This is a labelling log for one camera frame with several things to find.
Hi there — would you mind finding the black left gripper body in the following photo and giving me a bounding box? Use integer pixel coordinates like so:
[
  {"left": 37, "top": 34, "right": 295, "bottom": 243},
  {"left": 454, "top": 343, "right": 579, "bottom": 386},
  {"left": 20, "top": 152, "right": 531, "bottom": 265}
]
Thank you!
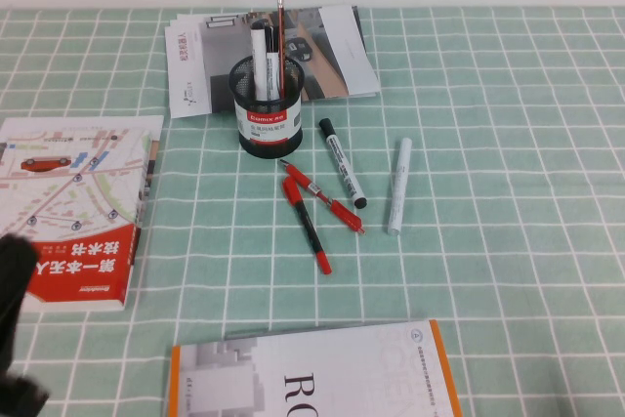
[{"left": 0, "top": 371, "right": 51, "bottom": 417}]

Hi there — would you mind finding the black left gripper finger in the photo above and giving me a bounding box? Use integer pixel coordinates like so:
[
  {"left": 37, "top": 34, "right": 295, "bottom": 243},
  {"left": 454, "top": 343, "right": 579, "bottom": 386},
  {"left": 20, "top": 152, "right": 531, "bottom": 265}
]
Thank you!
[{"left": 0, "top": 232, "right": 41, "bottom": 375}]

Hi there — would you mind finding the white marker with black cap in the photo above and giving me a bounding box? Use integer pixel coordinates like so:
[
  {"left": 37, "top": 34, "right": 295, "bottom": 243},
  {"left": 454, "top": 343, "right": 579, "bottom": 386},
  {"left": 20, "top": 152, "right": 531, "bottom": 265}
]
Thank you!
[{"left": 250, "top": 21, "right": 269, "bottom": 102}]

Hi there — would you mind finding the black mesh pen holder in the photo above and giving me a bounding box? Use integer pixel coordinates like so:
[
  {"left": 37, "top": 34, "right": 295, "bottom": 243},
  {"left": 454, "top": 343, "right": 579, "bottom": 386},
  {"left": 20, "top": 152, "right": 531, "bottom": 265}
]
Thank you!
[{"left": 228, "top": 56, "right": 307, "bottom": 160}]

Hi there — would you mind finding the black pen with red caps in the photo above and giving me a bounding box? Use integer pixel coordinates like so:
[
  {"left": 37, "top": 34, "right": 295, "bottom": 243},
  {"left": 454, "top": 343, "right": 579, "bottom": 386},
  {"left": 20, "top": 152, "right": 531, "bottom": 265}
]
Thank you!
[{"left": 281, "top": 176, "right": 334, "bottom": 276}]

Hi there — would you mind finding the red gel pen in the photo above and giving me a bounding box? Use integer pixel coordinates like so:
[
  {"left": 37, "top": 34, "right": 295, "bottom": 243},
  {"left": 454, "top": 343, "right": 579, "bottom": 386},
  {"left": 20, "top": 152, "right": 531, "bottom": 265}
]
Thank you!
[{"left": 278, "top": 158, "right": 367, "bottom": 237}]

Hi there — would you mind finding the all white marker pen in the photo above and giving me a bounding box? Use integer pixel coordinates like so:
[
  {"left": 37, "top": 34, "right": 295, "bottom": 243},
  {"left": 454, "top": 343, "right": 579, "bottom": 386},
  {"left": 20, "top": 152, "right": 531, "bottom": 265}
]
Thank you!
[{"left": 387, "top": 137, "right": 414, "bottom": 236}]

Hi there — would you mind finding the red map cover book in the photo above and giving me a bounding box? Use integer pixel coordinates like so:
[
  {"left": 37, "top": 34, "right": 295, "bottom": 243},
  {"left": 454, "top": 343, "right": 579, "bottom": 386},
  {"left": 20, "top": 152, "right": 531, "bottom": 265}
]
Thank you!
[{"left": 0, "top": 115, "right": 166, "bottom": 313}]

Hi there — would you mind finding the white brochure under photo brochure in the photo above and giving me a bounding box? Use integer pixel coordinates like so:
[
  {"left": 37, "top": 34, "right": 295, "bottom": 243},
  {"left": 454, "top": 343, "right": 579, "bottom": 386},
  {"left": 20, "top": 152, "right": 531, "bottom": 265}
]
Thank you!
[{"left": 168, "top": 11, "right": 206, "bottom": 30}]

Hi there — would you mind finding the orange bordered white book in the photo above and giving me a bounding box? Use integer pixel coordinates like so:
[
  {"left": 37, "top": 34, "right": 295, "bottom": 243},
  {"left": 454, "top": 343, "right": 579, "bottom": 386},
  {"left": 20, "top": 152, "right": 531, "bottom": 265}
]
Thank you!
[{"left": 165, "top": 318, "right": 464, "bottom": 417}]

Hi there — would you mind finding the white marker with black caps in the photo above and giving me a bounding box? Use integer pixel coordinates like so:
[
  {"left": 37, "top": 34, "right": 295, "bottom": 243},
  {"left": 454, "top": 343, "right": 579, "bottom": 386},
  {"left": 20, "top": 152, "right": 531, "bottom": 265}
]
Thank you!
[{"left": 318, "top": 117, "right": 369, "bottom": 210}]

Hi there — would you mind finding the red pencil with eraser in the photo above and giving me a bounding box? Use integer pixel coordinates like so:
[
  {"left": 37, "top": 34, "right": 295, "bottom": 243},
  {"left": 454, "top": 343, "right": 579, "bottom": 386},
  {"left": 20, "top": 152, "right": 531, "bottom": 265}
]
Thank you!
[{"left": 275, "top": 0, "right": 287, "bottom": 101}]

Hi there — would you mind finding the photo cover brochure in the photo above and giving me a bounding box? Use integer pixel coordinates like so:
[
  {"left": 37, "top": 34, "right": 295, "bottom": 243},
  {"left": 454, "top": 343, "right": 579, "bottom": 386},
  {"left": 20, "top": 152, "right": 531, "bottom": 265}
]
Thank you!
[{"left": 164, "top": 4, "right": 382, "bottom": 119}]

